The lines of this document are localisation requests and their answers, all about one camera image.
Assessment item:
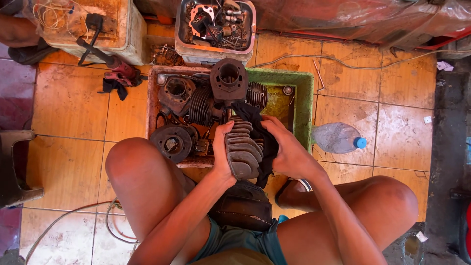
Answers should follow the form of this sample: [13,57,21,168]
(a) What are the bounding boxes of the long grey cable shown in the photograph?
[252,47,444,71]

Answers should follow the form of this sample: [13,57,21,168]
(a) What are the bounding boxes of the grey floor cables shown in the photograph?
[24,197,141,265]

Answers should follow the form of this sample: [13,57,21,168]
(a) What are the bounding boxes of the black padded low seat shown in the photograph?
[208,180,274,232]

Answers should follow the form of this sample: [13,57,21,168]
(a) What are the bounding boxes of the small carton of rusty parts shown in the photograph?
[143,35,185,67]

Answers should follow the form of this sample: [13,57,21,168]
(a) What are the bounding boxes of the person's teal shorts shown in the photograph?
[187,214,290,265]

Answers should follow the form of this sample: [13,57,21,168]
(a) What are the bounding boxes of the rusty crankcase part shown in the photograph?
[158,76,196,117]

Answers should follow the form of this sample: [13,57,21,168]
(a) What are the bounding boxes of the dark plastic stool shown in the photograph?
[0,129,45,209]

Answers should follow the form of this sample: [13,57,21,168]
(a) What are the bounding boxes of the dirty white square container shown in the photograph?
[23,0,148,66]

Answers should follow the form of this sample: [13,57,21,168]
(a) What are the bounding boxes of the person's right leg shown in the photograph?
[276,175,419,265]

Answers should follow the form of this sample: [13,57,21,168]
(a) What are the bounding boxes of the grey finned engine cylinder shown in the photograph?
[225,115,265,181]

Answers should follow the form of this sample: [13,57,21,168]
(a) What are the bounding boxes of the black rag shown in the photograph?
[98,78,129,101]

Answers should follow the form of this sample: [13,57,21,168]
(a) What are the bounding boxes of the black finned cylinder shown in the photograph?
[189,86,227,126]

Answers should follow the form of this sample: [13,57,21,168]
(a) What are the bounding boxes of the black finned cylinder head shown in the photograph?
[245,81,269,112]

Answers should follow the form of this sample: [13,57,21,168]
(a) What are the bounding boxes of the white bucket of engine parts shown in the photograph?
[174,0,257,67]

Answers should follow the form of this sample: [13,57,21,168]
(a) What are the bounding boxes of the red power tool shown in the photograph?
[76,13,143,88]

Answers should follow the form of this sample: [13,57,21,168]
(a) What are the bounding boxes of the dirty pink plastic tray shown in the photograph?
[146,66,216,169]

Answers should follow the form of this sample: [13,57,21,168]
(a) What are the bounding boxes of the thin metal rod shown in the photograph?
[312,59,327,93]

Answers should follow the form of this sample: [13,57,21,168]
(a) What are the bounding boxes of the clear plastic tarp cover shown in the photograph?
[252,0,471,51]

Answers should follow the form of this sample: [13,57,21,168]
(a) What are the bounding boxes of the green plastic tray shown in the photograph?
[246,68,315,152]

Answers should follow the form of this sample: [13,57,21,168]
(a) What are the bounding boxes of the person's left hand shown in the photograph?
[211,121,237,185]

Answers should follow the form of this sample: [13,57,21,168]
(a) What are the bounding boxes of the person's right hand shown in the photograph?
[261,115,325,181]

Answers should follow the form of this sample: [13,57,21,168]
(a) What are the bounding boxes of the black cleaning cloth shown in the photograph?
[231,102,279,189]

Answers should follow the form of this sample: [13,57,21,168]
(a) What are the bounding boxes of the person's black striped sandal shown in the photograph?
[274,178,314,209]

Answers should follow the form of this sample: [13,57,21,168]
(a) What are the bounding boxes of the person's left leg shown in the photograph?
[105,137,212,265]

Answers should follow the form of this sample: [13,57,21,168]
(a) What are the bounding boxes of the round rusty flywheel disc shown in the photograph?
[149,124,194,164]

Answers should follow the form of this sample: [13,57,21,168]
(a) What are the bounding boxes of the clear bottle with blue cap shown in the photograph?
[311,122,368,154]

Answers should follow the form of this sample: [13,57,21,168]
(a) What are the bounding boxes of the small brown metal box part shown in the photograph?
[194,139,211,157]

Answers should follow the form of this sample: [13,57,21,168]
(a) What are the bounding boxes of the dark engine cylinder with bore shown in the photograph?
[210,58,249,108]

